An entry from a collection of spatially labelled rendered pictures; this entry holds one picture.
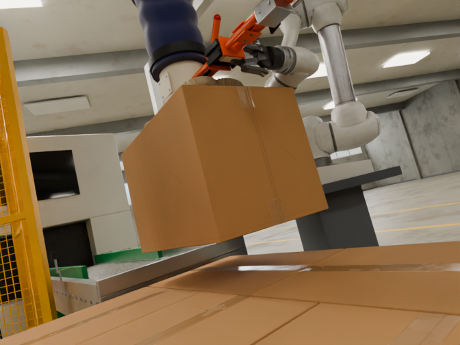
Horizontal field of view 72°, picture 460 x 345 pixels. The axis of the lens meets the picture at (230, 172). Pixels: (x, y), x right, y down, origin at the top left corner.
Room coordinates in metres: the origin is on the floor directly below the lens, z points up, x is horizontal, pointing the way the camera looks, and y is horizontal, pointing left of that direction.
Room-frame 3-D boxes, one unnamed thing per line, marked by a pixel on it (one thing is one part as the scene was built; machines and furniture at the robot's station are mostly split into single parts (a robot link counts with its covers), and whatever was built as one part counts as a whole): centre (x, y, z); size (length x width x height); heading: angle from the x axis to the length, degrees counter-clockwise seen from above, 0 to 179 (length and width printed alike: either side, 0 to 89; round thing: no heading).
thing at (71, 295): (2.10, 1.28, 0.50); 2.31 x 0.05 x 0.19; 39
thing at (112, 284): (1.39, 0.29, 0.58); 0.70 x 0.03 x 0.06; 129
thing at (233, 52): (0.91, -0.07, 1.20); 0.10 x 0.08 x 0.06; 128
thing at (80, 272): (2.41, 1.46, 0.60); 1.60 x 0.11 x 0.09; 39
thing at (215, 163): (1.11, 0.07, 0.87); 0.60 x 0.40 x 0.40; 35
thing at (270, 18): (0.74, -0.20, 1.19); 0.07 x 0.07 x 0.04; 38
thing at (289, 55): (1.05, -0.26, 1.20); 0.09 x 0.06 x 0.09; 39
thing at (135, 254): (2.75, 1.04, 0.60); 1.60 x 0.11 x 0.09; 39
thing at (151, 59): (1.11, 0.08, 1.31); 0.23 x 0.23 x 0.04
